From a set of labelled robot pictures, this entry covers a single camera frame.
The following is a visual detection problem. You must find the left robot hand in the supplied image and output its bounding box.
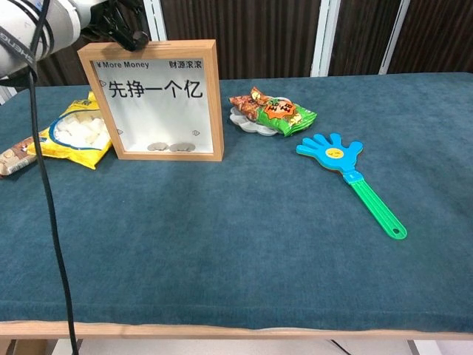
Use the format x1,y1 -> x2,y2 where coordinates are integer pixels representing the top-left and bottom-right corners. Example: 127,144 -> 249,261
81,0 -> 150,53

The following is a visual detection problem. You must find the blue hand clapper toy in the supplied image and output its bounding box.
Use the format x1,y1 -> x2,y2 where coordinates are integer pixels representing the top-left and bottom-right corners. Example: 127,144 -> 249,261
295,132 -> 408,241

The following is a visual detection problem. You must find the yellow marshmallow bag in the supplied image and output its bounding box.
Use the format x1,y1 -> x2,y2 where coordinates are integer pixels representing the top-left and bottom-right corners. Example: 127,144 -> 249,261
27,91 -> 114,170

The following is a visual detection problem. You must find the orange-brown snack packet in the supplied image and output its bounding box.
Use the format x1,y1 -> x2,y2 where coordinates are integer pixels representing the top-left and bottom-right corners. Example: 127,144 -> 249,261
228,87 -> 276,123

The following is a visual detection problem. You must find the grey flower-shaped plate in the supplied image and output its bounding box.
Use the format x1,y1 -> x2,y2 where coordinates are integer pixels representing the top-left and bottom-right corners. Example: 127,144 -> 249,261
228,96 -> 293,138

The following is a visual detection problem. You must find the brown snack bar packet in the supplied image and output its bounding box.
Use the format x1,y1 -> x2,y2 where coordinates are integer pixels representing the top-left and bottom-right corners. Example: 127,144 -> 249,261
0,135 -> 47,178

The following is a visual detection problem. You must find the green snack packet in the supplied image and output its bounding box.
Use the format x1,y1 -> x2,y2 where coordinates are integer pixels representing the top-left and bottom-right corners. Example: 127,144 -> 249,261
256,99 -> 319,138

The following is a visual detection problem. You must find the dark teal tablecloth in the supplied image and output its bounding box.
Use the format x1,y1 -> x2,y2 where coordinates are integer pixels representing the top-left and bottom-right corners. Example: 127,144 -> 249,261
0,72 -> 473,332

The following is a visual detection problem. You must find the wooden coin box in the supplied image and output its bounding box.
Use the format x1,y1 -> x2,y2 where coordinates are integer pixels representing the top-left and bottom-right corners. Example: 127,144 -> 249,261
77,38 -> 225,163

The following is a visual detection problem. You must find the white partition post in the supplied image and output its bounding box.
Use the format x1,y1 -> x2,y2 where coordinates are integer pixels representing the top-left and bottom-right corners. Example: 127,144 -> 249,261
311,0 -> 341,78
143,0 -> 168,42
379,0 -> 412,76
0,73 -> 18,107

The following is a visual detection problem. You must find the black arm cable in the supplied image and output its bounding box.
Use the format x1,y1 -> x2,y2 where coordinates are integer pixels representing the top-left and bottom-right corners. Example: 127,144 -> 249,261
28,0 -> 81,355

